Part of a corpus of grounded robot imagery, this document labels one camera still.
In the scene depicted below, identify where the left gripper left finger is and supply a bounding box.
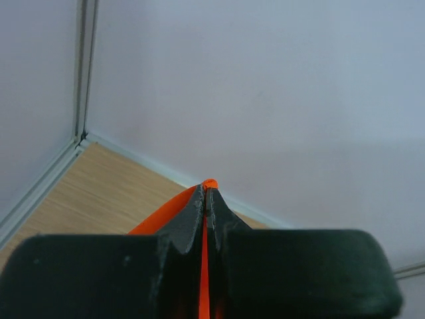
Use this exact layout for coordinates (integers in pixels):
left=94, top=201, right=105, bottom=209
left=0, top=183, right=206, bottom=319

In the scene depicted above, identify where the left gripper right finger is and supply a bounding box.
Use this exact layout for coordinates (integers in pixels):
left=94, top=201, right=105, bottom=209
left=206, top=189, right=402, bottom=318

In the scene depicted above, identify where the orange t shirt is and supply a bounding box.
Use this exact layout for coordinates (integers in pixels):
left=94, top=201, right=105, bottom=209
left=129, top=179, right=218, bottom=318

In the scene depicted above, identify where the aluminium frame rail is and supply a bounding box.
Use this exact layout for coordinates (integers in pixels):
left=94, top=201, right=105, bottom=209
left=1, top=138, right=90, bottom=249

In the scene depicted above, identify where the left aluminium corner post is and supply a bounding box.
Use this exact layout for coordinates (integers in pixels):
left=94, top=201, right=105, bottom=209
left=73, top=0, right=99, bottom=144

